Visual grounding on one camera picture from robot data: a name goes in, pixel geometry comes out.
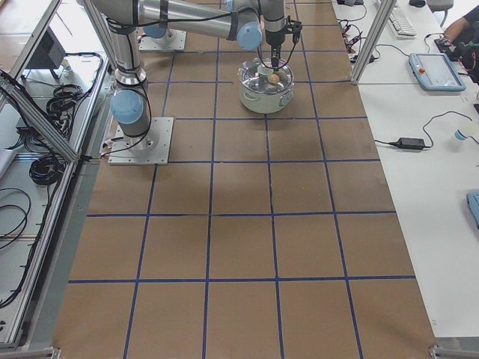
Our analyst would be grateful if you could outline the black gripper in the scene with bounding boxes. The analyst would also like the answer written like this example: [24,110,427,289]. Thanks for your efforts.
[263,0,289,73]

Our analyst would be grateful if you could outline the brown egg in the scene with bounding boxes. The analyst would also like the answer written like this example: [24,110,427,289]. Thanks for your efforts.
[267,73,281,86]

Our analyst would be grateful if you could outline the glass pot lid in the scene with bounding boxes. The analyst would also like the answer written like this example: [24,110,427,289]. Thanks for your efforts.
[238,58,293,94]

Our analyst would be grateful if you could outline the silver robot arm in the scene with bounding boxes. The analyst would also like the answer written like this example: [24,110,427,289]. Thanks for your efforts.
[84,1,291,165]
[143,25,176,41]

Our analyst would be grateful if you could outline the person forearm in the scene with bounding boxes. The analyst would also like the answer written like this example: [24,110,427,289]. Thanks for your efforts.
[444,7,478,42]

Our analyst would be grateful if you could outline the pale green cooking pot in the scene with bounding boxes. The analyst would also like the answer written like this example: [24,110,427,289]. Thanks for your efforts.
[238,58,294,114]

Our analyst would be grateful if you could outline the white keyboard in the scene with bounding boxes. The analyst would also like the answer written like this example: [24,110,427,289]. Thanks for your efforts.
[388,5,417,40]

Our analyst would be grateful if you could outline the blue teach pendant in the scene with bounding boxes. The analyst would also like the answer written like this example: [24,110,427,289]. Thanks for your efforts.
[408,53,466,92]
[466,191,479,227]

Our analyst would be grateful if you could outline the black power adapter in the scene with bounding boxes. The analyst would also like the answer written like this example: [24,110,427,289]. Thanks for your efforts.
[388,138,427,150]

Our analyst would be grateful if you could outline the paper cup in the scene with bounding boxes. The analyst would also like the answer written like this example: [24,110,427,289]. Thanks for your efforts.
[453,122,478,152]

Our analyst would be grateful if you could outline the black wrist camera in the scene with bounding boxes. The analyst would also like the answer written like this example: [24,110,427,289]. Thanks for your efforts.
[286,17,302,44]

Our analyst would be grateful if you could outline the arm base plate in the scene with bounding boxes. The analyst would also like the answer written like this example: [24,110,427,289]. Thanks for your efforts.
[108,117,174,165]
[138,30,186,52]

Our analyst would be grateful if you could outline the aluminium frame post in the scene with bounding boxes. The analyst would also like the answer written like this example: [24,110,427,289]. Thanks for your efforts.
[351,0,396,85]

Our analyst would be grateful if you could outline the coiled black cables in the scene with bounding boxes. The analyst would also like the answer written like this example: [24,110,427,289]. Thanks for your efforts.
[45,84,84,128]

